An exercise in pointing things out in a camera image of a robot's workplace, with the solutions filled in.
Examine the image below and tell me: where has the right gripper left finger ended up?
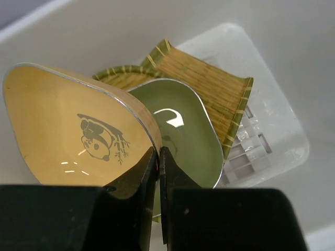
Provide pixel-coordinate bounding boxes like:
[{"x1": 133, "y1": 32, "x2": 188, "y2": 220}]
[{"x1": 1, "y1": 148, "x2": 157, "y2": 250}]

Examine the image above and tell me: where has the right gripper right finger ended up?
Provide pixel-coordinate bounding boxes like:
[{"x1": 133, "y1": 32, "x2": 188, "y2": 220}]
[{"x1": 159, "y1": 147, "x2": 307, "y2": 250}]

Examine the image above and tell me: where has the green square panda plate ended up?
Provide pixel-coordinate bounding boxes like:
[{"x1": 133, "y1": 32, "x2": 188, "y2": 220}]
[{"x1": 127, "y1": 78, "x2": 225, "y2": 222}]

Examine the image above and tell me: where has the yellow square panda plate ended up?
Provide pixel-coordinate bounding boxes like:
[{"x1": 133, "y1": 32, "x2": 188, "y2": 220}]
[{"x1": 3, "y1": 63, "x2": 162, "y2": 186}]

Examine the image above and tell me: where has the rectangular bamboo tray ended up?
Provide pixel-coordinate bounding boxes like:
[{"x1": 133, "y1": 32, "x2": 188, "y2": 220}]
[{"x1": 141, "y1": 39, "x2": 253, "y2": 159}]

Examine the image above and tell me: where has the round bamboo plate green rim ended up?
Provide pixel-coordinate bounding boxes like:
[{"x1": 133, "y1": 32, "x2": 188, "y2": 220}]
[{"x1": 92, "y1": 65, "x2": 163, "y2": 90}]

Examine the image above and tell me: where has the white plastic bin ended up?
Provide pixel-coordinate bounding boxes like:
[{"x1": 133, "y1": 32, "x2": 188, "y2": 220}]
[{"x1": 1, "y1": 1, "x2": 334, "y2": 250}]

